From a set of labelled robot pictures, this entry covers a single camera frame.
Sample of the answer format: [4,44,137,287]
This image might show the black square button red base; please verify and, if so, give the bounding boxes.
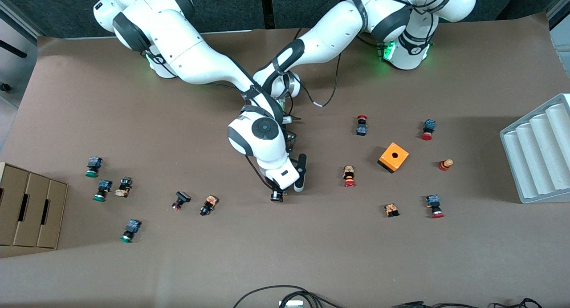
[171,191,191,211]

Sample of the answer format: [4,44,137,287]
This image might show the red mushroom button blue block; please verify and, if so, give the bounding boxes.
[420,119,436,141]
[426,195,445,219]

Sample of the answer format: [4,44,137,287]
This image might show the green push button blue block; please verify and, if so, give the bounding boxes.
[93,179,113,202]
[85,156,103,178]
[119,219,142,243]

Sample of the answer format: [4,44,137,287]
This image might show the brown cardboard divider box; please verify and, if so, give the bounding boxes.
[0,162,69,249]

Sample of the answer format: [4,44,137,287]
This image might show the grey ribbed plastic tray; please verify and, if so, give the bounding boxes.
[499,93,570,204]

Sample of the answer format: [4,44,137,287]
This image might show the grey metal cabinet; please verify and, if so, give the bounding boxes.
[0,0,40,108]

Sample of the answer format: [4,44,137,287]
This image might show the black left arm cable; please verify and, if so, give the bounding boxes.
[292,28,344,108]

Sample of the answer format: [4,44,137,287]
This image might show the black selector switch orange block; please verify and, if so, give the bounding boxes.
[199,195,219,217]

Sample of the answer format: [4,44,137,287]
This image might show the black arched cable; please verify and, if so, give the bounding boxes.
[232,285,314,308]

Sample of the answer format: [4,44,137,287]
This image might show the black thick cable bundle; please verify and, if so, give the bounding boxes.
[285,292,346,308]

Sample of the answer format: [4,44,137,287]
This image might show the orange button enclosure box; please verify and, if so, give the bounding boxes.
[378,142,410,174]

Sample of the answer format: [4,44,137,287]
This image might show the black left base cables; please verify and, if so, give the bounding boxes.
[355,32,383,49]

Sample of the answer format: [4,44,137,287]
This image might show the black vertical post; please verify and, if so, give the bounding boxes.
[261,0,275,29]

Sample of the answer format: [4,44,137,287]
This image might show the grey metal frame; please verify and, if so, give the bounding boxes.
[547,0,570,32]

